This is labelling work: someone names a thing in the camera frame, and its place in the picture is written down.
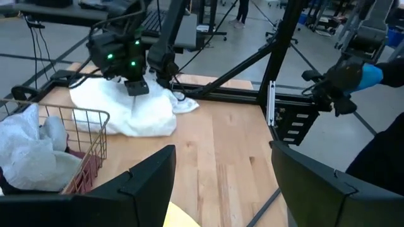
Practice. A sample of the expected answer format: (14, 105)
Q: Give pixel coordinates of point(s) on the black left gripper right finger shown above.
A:
(309, 189)

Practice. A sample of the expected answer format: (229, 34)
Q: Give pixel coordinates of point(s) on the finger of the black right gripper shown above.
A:
(136, 87)

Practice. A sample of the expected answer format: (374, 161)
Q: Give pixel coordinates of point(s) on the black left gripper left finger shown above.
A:
(148, 189)

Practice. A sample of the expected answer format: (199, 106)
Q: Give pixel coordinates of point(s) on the white cloth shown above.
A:
(132, 113)

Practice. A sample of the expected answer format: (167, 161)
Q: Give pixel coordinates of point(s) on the yellow cloth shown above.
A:
(180, 217)

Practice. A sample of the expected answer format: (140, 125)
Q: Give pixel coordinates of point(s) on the smooth light grey cloth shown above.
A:
(63, 167)

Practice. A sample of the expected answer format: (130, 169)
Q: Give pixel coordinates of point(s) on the light grey textured cloth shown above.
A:
(25, 148)

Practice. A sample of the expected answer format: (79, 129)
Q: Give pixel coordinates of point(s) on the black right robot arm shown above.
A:
(164, 53)

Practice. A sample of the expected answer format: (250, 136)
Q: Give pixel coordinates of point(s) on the black keyboard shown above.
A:
(153, 23)

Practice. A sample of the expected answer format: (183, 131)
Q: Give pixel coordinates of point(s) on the black power strip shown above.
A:
(63, 74)

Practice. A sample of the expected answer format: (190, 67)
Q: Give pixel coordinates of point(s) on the grey desk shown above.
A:
(63, 14)

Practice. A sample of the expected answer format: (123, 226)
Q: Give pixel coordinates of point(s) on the person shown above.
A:
(241, 14)
(385, 157)

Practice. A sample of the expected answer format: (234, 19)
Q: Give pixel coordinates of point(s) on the person's right hand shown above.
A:
(369, 77)

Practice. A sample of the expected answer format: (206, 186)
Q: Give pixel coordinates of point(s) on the grey equipment stand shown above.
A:
(366, 31)

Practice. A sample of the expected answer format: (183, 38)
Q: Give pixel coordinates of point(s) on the blue plastic bin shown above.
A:
(396, 37)

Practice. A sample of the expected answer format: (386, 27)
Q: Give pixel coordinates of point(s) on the black metal rig frame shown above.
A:
(281, 47)

